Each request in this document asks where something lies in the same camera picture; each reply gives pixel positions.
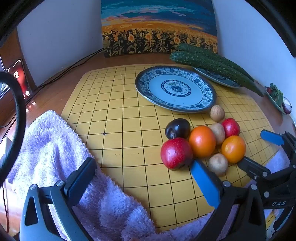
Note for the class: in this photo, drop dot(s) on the small plate with salad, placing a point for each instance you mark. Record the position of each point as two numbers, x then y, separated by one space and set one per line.
277 97

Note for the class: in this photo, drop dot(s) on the sunflower field painting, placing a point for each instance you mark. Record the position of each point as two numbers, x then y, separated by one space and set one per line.
157 25

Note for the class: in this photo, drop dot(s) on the purple fluffy towel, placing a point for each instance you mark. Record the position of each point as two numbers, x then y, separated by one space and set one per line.
50 143

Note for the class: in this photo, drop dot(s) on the smartphone with lit screen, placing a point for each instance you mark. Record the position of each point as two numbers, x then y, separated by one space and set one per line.
19 76

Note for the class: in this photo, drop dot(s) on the small yellowish orange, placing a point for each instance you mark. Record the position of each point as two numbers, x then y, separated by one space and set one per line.
233 148

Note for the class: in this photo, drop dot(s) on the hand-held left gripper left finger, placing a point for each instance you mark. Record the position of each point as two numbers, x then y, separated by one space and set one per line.
81 178

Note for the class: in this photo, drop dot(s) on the bumpy green cucumber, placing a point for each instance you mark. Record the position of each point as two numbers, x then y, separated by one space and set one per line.
208 52
208 62

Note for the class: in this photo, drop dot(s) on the dark purple plum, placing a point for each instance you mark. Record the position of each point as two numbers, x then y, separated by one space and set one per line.
177 128

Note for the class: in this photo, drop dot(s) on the blue patterned round plate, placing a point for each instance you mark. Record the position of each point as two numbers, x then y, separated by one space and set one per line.
159 88

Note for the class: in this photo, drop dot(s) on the blue rimmed oval plate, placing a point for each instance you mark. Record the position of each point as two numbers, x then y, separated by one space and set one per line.
217 77

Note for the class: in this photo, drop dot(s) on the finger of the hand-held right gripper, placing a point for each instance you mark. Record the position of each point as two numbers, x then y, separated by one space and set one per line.
253 168
271 137

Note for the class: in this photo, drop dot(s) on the brown wooden panel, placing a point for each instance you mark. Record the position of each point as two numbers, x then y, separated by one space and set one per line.
12 48

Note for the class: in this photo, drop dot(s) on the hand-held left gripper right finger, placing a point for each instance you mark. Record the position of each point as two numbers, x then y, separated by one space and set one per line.
205 183

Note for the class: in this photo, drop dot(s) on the large deep orange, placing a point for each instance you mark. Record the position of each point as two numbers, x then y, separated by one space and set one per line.
202 141

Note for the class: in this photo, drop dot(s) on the small white box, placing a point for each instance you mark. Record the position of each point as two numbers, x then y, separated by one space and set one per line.
4 146

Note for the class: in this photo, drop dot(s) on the small red apple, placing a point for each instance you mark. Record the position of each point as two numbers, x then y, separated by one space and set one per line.
230 127

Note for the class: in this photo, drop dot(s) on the large red apple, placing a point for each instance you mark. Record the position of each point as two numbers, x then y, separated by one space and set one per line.
177 154

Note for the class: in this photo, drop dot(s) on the small brown round fruit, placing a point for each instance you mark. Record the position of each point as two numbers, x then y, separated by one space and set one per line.
218 164
217 113
219 133

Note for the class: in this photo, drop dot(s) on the yellow grid game board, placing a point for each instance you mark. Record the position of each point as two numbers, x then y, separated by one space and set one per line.
120 120

